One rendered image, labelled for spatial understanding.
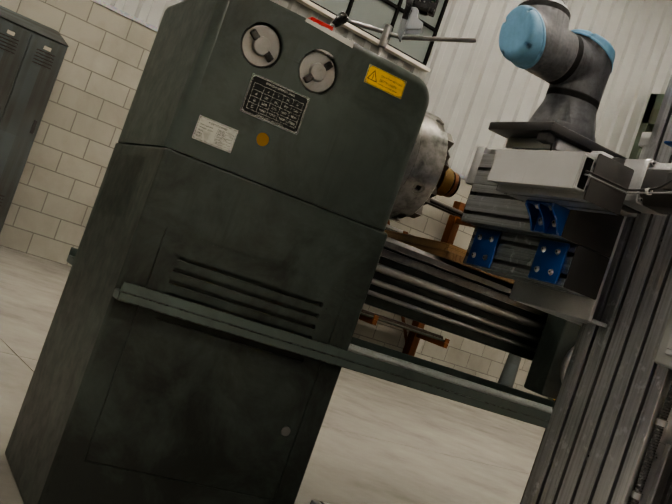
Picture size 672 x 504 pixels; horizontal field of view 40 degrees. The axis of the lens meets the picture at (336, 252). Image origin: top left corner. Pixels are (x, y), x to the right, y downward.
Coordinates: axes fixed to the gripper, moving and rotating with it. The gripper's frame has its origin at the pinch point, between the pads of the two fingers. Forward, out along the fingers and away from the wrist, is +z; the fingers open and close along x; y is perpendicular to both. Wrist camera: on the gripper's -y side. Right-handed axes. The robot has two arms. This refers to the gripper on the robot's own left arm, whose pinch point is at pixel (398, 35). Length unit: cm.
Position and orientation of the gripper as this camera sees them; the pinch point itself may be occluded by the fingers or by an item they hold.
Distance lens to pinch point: 253.6
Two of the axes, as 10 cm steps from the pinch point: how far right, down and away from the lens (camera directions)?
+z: -3.1, 9.5, -0.6
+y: 9.5, 3.1, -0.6
